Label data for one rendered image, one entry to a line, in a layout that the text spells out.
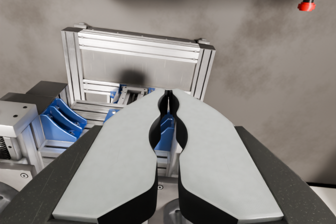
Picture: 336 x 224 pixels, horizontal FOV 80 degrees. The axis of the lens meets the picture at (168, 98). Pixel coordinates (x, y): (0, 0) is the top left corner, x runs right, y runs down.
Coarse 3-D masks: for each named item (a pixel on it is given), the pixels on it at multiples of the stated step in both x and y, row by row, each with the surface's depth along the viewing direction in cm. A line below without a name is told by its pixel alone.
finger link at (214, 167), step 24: (168, 96) 13; (192, 96) 11; (192, 120) 9; (216, 120) 9; (192, 144) 8; (216, 144) 8; (240, 144) 8; (192, 168) 7; (216, 168) 7; (240, 168) 7; (192, 192) 6; (216, 192) 6; (240, 192) 6; (264, 192) 6; (192, 216) 7; (216, 216) 6; (240, 216) 5; (264, 216) 5
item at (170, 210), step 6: (168, 204) 50; (174, 204) 48; (168, 210) 49; (174, 210) 47; (168, 216) 48; (174, 216) 47; (180, 216) 47; (168, 222) 47; (174, 222) 46; (180, 222) 46; (186, 222) 45
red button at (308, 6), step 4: (304, 0) 48; (308, 0) 47; (312, 0) 47; (300, 4) 48; (304, 4) 47; (308, 4) 47; (312, 4) 47; (300, 8) 48; (304, 8) 48; (308, 8) 47; (312, 8) 47
